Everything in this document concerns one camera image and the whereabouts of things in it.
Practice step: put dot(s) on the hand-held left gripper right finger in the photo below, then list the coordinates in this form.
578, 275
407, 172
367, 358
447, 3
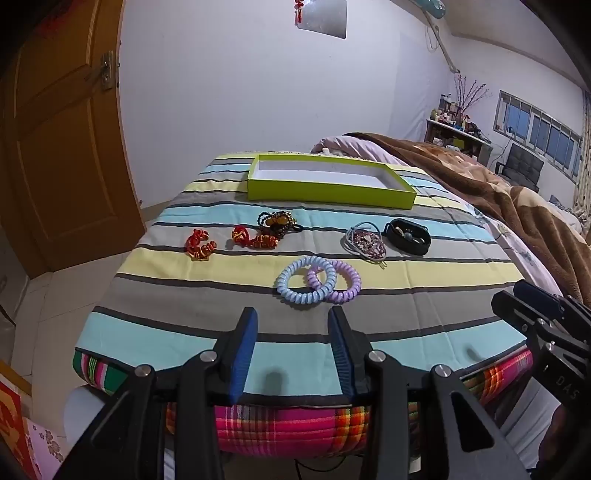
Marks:
344, 357

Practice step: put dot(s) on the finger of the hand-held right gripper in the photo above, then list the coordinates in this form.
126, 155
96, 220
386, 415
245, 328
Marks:
538, 294
517, 311

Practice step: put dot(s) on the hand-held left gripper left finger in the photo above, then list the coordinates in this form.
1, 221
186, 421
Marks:
242, 357

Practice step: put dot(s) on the red gold hair clip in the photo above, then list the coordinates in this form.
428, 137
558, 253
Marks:
258, 240
202, 245

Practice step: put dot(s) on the black wrist band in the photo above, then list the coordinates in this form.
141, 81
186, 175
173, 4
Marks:
406, 242

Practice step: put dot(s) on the green shallow cardboard box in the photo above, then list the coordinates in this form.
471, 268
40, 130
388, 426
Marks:
323, 180

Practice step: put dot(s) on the striped bed sheet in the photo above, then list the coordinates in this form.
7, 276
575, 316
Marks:
184, 286

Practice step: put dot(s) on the brown fleece blanket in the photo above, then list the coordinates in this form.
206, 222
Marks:
508, 203

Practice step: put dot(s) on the black chair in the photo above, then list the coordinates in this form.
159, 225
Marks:
521, 166

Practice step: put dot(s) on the light curtain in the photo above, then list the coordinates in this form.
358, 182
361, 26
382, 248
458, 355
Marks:
584, 161

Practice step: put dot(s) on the barred window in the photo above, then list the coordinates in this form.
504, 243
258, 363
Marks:
540, 129

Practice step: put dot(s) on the cluttered white shelf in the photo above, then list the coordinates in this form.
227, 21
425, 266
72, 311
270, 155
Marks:
455, 131

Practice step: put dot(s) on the vase of pink branches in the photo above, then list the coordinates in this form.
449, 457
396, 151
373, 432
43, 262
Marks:
468, 94

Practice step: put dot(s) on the red floral poster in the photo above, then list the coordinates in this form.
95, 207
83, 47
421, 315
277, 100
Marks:
18, 429

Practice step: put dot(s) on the wooden door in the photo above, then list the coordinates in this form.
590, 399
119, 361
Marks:
60, 161

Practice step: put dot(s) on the metal door lock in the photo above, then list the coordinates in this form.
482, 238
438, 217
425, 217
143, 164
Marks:
107, 69

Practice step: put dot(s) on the red hanging ornament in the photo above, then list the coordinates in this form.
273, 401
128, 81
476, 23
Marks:
299, 11

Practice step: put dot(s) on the white wall pipe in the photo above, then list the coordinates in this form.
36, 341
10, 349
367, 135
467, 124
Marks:
443, 46

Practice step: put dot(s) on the silver wall mirror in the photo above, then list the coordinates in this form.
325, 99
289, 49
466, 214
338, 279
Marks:
323, 16

